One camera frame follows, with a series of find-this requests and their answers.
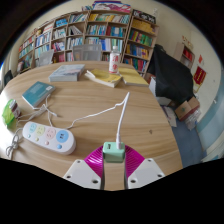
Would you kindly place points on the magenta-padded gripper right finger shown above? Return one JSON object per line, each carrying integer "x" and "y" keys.
{"x": 146, "y": 171}

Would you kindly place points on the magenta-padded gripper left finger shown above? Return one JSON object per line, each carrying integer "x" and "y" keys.
{"x": 81, "y": 173}

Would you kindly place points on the green charger block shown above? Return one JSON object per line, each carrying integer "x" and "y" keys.
{"x": 113, "y": 153}

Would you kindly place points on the white power strip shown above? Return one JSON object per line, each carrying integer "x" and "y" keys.
{"x": 50, "y": 138}

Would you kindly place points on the papers on floor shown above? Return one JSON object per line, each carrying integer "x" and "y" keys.
{"x": 170, "y": 116}

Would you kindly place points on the white box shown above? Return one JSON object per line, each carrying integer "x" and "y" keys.
{"x": 160, "y": 100}

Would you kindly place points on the cardboard box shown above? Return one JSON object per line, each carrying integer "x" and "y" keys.
{"x": 186, "y": 108}

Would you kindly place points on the teal book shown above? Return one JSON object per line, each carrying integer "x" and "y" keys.
{"x": 37, "y": 93}

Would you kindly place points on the small jar red label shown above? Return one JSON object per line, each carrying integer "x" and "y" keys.
{"x": 15, "y": 109}

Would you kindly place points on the yellow flat book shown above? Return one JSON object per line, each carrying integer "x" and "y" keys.
{"x": 133, "y": 77}

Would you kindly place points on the green plastic bag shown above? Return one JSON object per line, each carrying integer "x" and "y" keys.
{"x": 6, "y": 113}

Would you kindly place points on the yellow open book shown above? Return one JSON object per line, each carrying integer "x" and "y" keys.
{"x": 105, "y": 78}

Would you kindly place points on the black cloth cover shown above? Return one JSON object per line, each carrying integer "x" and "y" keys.
{"x": 171, "y": 76}

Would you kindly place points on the grey book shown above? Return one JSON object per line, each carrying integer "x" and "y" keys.
{"x": 66, "y": 72}

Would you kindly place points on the white bottle red label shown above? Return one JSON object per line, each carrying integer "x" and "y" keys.
{"x": 114, "y": 61}

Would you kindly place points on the dark office chair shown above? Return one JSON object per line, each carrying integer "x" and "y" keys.
{"x": 8, "y": 77}

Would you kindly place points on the narrow grey mesh chair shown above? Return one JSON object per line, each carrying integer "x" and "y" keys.
{"x": 45, "y": 58}

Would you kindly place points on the wide grey mesh chair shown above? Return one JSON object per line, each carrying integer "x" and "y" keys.
{"x": 87, "y": 52}

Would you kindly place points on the wooden bookshelf unit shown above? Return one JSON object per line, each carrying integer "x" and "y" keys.
{"x": 100, "y": 30}

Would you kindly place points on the red wall hanging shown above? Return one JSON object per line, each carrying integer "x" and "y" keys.
{"x": 200, "y": 75}

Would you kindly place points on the small wooden wall shelf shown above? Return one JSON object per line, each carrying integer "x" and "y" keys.
{"x": 184, "y": 55}

